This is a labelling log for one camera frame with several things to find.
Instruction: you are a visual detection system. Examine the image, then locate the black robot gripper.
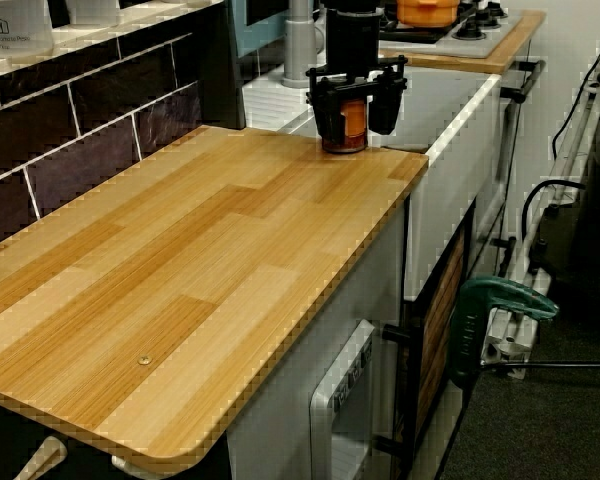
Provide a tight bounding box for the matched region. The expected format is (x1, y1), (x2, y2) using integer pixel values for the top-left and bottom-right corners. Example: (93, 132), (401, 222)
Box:
(305, 7), (410, 141)

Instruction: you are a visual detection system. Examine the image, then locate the orange beans can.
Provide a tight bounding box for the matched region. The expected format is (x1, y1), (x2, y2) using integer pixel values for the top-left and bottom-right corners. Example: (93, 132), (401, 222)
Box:
(322, 97), (369, 154)

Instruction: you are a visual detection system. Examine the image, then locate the white toy kitchen sink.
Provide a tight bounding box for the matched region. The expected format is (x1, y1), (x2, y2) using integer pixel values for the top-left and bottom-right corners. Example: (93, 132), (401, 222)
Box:
(243, 67), (504, 301)

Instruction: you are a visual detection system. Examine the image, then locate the curved kitchen faucet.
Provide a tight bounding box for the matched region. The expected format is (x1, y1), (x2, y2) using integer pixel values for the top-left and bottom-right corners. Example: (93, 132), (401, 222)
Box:
(281, 0), (327, 90)

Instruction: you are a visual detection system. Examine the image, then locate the orange toy pot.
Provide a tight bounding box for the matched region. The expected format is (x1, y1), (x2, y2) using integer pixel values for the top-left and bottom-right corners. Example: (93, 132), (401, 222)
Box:
(395, 0), (462, 28)

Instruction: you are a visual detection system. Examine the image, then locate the black stove burner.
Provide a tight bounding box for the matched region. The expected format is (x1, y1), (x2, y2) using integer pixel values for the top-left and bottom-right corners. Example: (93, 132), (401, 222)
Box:
(452, 13), (487, 42)
(474, 0), (510, 21)

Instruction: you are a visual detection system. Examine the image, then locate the black upright panel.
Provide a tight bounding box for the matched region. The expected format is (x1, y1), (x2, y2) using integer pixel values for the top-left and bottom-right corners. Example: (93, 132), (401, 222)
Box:
(199, 0), (247, 130)

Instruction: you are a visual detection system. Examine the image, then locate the grey toy stove top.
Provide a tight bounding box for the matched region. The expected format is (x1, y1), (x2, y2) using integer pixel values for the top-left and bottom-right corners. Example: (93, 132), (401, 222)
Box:
(378, 0), (525, 60)

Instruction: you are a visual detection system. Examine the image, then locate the wooden stove counter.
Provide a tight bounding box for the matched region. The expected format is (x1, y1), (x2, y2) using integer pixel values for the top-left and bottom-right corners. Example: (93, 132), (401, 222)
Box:
(378, 9), (548, 76)

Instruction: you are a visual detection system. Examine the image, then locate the black towel bar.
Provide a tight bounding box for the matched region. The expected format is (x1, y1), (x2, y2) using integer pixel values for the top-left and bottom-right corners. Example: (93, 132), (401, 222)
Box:
(499, 59), (548, 105)

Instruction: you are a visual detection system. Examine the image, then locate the wooden kitchen countertop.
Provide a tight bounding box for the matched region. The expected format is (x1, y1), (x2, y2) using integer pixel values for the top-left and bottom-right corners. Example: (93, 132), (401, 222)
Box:
(0, 124), (430, 474)

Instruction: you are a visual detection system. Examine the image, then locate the green metal clamp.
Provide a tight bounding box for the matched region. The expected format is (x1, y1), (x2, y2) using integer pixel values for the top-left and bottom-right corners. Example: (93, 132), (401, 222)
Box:
(449, 278), (561, 390)

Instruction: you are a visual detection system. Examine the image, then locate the white shelf ledge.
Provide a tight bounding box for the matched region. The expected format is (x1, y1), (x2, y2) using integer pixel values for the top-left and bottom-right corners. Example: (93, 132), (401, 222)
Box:
(0, 0), (227, 85)

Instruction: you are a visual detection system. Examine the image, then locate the dark tiled backsplash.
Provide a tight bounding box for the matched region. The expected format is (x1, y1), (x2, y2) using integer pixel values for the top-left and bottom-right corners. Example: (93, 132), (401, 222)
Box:
(0, 32), (205, 254)

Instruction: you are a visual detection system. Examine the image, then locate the grey toy oven door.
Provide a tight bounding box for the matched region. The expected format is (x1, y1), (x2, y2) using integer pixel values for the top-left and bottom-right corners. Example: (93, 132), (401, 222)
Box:
(308, 318), (377, 480)

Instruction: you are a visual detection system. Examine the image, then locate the white lidded plastic jar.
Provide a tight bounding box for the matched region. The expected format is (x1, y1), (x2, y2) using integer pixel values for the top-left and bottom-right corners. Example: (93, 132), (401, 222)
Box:
(64, 0), (125, 27)
(0, 0), (55, 59)

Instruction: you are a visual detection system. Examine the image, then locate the white toy kitchen cabinet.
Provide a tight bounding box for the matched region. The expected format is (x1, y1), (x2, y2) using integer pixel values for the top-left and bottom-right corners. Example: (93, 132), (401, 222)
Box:
(226, 197), (412, 480)

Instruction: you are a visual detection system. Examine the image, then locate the white wooden peg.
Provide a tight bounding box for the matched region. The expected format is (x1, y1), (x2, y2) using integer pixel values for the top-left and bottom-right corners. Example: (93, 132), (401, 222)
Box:
(13, 434), (70, 480)
(109, 451), (194, 480)

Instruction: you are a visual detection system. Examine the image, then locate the thick black cable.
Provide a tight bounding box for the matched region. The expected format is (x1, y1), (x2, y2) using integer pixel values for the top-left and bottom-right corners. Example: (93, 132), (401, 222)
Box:
(521, 177), (590, 246)

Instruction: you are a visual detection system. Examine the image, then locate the thin black cable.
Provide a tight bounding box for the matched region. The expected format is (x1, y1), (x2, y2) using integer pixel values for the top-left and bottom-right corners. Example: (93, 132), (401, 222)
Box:
(551, 19), (600, 162)

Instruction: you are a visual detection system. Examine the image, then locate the aluminium frame rail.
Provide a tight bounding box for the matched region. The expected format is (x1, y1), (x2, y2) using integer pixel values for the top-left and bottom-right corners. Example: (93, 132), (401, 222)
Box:
(479, 94), (594, 382)

